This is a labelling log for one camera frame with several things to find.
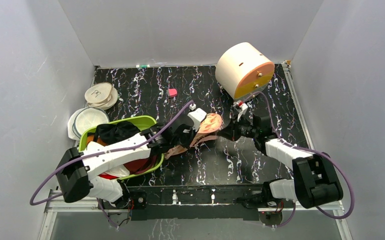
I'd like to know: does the white round mesh bag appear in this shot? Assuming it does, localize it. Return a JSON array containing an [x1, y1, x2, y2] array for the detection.
[[67, 107, 110, 141]]

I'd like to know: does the floral mesh laundry bag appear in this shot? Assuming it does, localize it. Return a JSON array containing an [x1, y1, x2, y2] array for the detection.
[[164, 113, 223, 160]]

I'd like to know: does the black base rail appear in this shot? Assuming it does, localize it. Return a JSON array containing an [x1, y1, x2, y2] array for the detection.
[[93, 185, 289, 222]]

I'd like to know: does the black garment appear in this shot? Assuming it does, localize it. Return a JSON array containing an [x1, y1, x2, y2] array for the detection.
[[93, 121, 140, 145]]

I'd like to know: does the cream cylindrical drum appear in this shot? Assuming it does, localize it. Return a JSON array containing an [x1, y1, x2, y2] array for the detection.
[[215, 42, 275, 100]]

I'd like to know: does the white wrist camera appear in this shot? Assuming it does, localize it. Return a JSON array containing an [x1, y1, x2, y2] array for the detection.
[[233, 100, 248, 122], [187, 103, 207, 132]]

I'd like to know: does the dark red bra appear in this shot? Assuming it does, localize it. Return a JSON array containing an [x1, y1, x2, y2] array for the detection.
[[99, 156, 157, 180]]

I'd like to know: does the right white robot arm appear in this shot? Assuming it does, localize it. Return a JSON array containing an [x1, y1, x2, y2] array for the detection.
[[218, 115, 344, 209]]

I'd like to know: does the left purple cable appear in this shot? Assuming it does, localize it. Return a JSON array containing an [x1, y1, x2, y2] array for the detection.
[[29, 99, 195, 229]]

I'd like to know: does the green plastic basket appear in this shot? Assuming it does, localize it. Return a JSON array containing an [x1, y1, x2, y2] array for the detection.
[[78, 115, 164, 180]]

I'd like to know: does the small green white marker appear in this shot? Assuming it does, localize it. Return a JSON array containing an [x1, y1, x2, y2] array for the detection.
[[135, 64, 151, 69]]

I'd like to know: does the purple cable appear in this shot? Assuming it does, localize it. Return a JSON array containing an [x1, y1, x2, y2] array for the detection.
[[29, 99, 195, 229], [242, 91, 356, 229]]

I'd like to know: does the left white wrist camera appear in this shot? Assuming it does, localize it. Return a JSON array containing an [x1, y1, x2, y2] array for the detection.
[[187, 103, 207, 132]]

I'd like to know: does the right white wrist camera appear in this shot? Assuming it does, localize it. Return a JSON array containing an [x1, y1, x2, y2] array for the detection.
[[233, 100, 248, 122]]

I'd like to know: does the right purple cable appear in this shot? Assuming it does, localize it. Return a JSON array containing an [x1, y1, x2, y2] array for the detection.
[[242, 91, 356, 229]]

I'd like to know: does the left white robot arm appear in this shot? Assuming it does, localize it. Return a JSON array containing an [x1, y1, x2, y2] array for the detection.
[[56, 112, 206, 208]]

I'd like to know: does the small pink block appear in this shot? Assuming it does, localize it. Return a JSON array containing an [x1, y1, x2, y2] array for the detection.
[[167, 88, 178, 98]]

